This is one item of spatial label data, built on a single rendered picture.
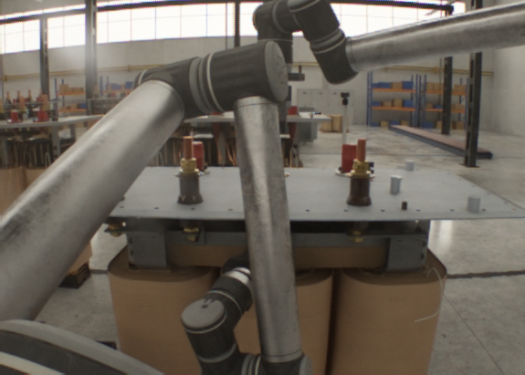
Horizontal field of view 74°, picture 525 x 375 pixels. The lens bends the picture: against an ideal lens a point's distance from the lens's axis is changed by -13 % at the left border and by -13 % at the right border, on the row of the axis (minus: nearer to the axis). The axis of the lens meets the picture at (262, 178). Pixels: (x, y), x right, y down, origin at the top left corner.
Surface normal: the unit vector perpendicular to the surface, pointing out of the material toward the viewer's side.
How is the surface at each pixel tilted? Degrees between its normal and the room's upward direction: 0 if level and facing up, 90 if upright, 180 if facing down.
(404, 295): 90
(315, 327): 90
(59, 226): 66
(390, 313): 90
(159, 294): 90
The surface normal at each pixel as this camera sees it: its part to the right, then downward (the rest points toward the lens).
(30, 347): -0.04, -0.74
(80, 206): 0.84, -0.33
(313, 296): 0.39, 0.19
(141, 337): -0.04, 0.21
